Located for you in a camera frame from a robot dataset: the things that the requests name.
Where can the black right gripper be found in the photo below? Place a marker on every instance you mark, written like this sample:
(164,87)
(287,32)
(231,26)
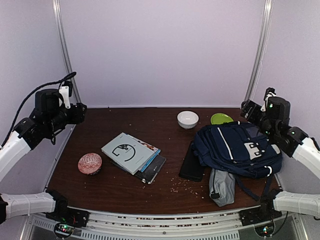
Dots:
(249,104)

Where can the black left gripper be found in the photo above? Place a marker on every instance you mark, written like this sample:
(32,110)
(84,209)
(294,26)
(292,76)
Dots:
(76,119)

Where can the navy blue student backpack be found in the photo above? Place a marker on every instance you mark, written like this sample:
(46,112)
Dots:
(238,148)

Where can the grey zip pouch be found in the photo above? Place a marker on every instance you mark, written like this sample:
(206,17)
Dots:
(222,187)

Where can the black leather case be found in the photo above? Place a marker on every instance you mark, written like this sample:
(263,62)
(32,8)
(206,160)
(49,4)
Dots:
(191,169)

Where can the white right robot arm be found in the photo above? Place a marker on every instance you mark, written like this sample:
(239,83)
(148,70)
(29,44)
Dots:
(273,119)

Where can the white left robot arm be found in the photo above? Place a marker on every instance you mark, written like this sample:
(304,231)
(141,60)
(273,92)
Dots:
(50,116)

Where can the green plate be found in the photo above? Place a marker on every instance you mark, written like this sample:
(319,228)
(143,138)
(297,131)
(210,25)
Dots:
(220,118)

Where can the red patterned bowl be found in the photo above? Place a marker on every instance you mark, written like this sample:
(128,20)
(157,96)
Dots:
(90,164)

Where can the white ceramic bowl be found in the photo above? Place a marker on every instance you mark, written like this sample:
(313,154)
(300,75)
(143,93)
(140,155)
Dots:
(187,119)

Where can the blue illustrated book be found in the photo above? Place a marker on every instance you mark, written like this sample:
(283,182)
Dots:
(151,156)

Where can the black notebook under books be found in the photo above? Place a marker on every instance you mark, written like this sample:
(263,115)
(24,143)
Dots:
(149,174)

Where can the right aluminium frame post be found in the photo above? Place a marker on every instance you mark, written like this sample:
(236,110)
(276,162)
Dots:
(261,48)

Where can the aluminium frame post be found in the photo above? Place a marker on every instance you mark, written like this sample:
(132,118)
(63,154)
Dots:
(261,48)
(56,4)

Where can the left aluminium frame post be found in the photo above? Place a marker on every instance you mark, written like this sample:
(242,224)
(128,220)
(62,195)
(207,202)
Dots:
(56,4)

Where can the front metal rail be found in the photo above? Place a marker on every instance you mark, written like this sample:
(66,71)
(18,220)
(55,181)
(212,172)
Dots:
(219,225)

